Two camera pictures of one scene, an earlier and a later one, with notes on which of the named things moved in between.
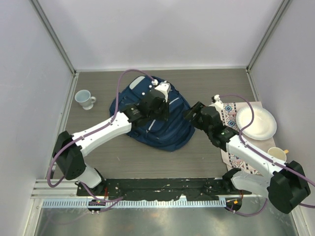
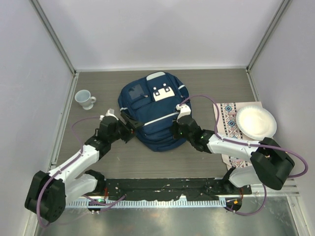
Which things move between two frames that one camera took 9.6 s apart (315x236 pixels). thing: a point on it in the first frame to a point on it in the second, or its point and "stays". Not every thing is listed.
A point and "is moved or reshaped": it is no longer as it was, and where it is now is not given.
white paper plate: x=264 y=125 stays
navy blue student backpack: x=160 y=118 is moved or reshaped
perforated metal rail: x=194 y=203 stays
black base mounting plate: x=193 y=189 stays
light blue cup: x=84 y=98 stays
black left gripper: x=165 y=116 to x=129 y=132
